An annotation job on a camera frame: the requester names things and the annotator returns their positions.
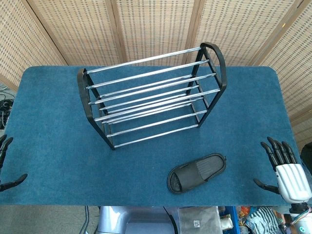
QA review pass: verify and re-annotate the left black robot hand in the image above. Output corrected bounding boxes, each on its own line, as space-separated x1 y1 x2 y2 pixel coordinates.
0 134 28 193

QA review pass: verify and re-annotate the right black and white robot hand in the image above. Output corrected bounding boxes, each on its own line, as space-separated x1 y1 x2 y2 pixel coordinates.
253 136 312 203

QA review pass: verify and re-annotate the black slipper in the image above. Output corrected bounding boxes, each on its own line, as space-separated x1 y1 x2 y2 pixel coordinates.
167 153 227 195

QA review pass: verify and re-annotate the black and chrome shoe rack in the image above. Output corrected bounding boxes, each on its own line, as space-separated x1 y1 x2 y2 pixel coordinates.
77 41 228 151

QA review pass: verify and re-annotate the black round object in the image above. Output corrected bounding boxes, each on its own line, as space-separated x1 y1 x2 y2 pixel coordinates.
300 142 312 169

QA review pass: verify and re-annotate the black and white striped bag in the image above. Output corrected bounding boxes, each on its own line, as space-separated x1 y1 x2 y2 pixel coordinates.
246 207 281 234

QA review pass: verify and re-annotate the blue carpet mat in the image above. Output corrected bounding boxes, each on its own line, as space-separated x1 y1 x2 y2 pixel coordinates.
0 65 308 207

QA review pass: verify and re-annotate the grey bag with QR label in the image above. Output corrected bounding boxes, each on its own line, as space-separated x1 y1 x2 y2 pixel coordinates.
177 206 221 234

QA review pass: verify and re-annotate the grey-blue robot torso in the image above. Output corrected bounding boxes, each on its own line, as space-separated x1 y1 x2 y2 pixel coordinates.
97 206 181 234

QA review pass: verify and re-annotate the bamboo folding screen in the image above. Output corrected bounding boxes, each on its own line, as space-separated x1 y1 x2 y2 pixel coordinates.
0 0 312 149

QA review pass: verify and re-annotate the blue metal frame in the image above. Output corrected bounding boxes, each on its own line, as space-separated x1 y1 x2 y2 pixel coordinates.
218 206 241 234

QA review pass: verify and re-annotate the tangle of floor cables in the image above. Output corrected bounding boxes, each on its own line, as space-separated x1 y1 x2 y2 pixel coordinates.
0 84 16 130

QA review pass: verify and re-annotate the thin black cable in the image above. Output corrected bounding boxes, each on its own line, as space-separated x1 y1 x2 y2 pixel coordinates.
83 206 90 234

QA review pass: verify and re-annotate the black cable on torso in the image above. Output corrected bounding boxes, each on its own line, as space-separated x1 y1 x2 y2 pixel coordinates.
162 206 176 234

